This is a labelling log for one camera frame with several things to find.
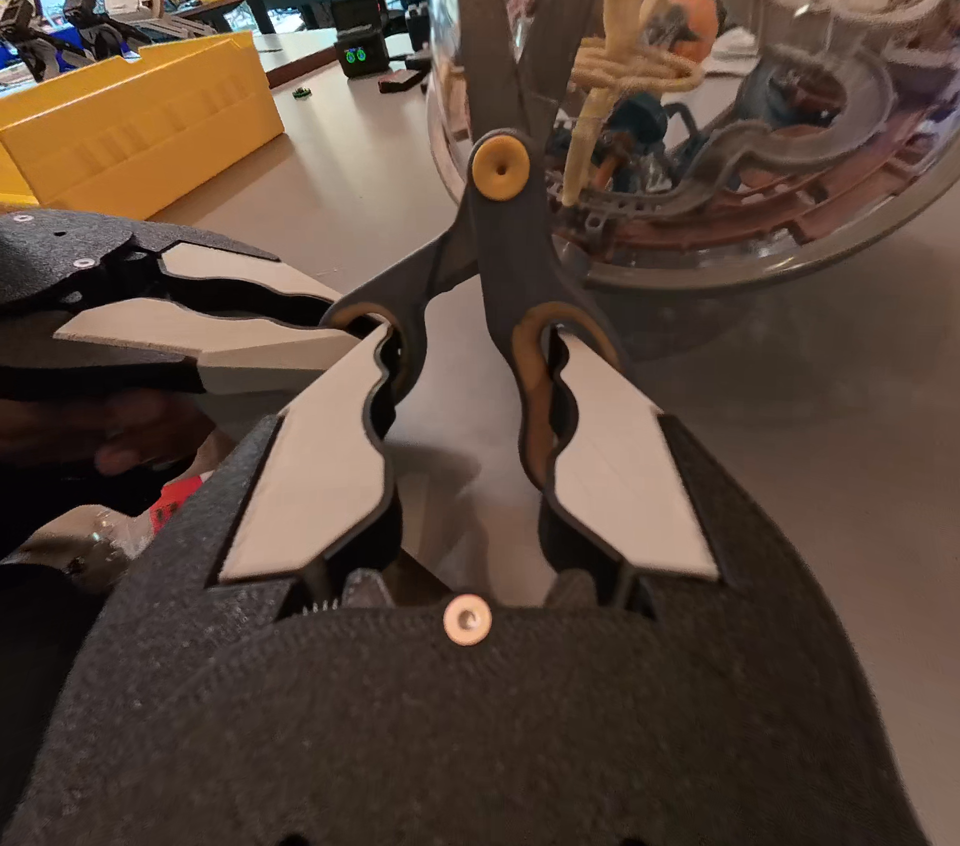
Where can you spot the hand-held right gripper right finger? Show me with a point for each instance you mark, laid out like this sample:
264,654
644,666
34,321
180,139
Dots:
630,486

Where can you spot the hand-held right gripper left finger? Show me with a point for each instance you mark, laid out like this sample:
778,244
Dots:
315,478

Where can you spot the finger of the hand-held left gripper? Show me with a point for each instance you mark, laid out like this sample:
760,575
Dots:
225,351
247,264

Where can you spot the person's left hand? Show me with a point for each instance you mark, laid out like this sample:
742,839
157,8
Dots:
112,433

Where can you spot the yellow plastic bin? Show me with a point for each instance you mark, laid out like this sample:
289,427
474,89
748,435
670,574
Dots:
135,125

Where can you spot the spare hand-held gripper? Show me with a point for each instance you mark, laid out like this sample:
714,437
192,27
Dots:
97,24
30,43

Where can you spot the small black orange card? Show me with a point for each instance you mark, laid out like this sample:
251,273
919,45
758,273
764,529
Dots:
401,80

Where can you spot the small black case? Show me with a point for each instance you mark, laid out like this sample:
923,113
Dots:
360,43

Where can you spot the small black charger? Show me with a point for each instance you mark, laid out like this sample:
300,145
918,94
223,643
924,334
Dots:
418,28

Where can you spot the clear maze puzzle ball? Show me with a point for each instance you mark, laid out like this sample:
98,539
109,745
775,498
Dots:
750,110

